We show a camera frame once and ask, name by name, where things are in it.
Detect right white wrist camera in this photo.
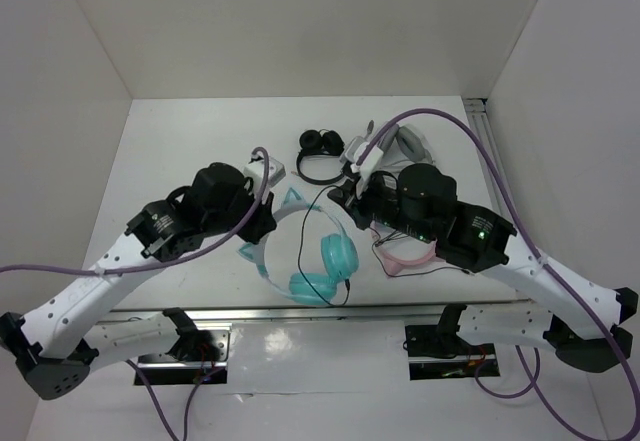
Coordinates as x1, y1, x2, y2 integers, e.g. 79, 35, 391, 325
339, 136, 384, 179

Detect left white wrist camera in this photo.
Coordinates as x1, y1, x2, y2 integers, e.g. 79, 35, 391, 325
242, 157, 286, 197

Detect white grey headset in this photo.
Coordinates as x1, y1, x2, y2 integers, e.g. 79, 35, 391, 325
376, 124, 436, 169

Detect black headphone audio cable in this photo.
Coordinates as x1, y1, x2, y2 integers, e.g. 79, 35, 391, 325
296, 184, 466, 307

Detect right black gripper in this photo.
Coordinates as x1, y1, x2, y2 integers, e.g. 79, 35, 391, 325
325, 167, 433, 242

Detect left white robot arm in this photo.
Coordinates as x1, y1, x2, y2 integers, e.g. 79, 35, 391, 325
1, 157, 285, 400

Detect aluminium rail at right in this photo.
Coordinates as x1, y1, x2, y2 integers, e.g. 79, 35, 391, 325
462, 98, 501, 211

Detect purple cable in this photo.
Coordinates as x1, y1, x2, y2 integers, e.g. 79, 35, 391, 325
357, 107, 639, 437
0, 146, 275, 441

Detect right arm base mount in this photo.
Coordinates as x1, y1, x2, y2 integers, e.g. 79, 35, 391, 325
403, 325, 500, 381

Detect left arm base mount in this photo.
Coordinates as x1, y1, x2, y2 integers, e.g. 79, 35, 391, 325
135, 323, 232, 386

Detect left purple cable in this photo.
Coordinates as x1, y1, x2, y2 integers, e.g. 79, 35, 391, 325
0, 146, 275, 441

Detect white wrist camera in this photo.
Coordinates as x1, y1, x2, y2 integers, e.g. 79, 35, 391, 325
242, 157, 286, 197
339, 136, 384, 179

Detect pink blue cat-ear headphones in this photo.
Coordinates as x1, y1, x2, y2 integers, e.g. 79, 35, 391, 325
369, 222, 436, 278

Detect small black headphones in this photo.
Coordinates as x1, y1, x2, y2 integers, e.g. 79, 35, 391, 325
296, 130, 345, 186

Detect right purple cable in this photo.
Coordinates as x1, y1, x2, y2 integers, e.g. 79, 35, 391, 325
357, 107, 639, 437

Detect aluminium rail at front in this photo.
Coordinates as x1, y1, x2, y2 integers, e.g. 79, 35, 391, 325
99, 300, 541, 324

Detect aluminium rail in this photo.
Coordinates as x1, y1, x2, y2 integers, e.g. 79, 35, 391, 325
99, 300, 541, 324
462, 98, 501, 211

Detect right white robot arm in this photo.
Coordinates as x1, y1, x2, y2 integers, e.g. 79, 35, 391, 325
328, 164, 638, 373

